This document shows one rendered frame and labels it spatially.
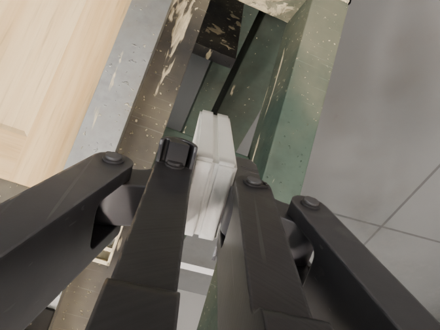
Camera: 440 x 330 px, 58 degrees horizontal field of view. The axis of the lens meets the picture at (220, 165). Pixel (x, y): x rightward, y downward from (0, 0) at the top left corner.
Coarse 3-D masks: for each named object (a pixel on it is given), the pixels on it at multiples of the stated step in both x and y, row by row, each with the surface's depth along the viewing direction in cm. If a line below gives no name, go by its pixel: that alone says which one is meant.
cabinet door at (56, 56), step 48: (0, 0) 51; (48, 0) 53; (96, 0) 54; (0, 48) 50; (48, 48) 52; (96, 48) 53; (0, 96) 49; (48, 96) 51; (0, 144) 48; (48, 144) 50
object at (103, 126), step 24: (144, 0) 54; (168, 0) 55; (144, 24) 53; (120, 48) 52; (144, 48) 53; (120, 72) 51; (144, 72) 52; (96, 96) 50; (120, 96) 51; (96, 120) 50; (120, 120) 50; (96, 144) 49
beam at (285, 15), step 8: (240, 0) 68; (248, 0) 67; (256, 0) 67; (264, 0) 66; (272, 0) 65; (280, 0) 65; (288, 0) 64; (296, 0) 64; (304, 0) 63; (344, 0) 61; (256, 8) 69; (264, 8) 68; (272, 8) 67; (280, 8) 67; (288, 8) 66; (296, 8) 66; (280, 16) 69; (288, 16) 68
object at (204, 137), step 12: (204, 120) 17; (204, 132) 16; (204, 144) 14; (204, 156) 13; (204, 168) 13; (192, 180) 13; (204, 180) 13; (192, 192) 13; (204, 192) 14; (192, 204) 14; (192, 216) 14; (192, 228) 14
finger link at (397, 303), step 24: (312, 216) 12; (312, 240) 11; (336, 240) 11; (312, 264) 11; (336, 264) 10; (360, 264) 10; (312, 288) 11; (336, 288) 10; (360, 288) 9; (384, 288) 9; (312, 312) 10; (336, 312) 10; (360, 312) 9; (384, 312) 8; (408, 312) 8
